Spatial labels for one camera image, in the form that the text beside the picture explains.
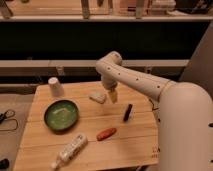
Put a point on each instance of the wooden shelf rail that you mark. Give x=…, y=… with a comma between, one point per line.
x=89, y=63

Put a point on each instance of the green ceramic bowl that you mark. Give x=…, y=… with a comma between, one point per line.
x=61, y=115

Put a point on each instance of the black marker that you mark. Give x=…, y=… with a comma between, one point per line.
x=127, y=112

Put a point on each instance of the black object bottom left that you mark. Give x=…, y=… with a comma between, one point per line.
x=4, y=163

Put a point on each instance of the white sponge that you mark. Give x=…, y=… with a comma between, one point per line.
x=98, y=97

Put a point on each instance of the white paper cup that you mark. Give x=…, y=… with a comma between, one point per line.
x=55, y=87

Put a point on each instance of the white tube bottle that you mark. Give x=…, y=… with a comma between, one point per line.
x=70, y=150

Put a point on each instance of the orange carrot toy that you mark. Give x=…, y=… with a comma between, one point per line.
x=106, y=133

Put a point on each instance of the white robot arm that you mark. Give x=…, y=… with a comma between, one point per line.
x=185, y=115

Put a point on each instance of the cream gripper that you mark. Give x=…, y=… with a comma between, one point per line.
x=110, y=86

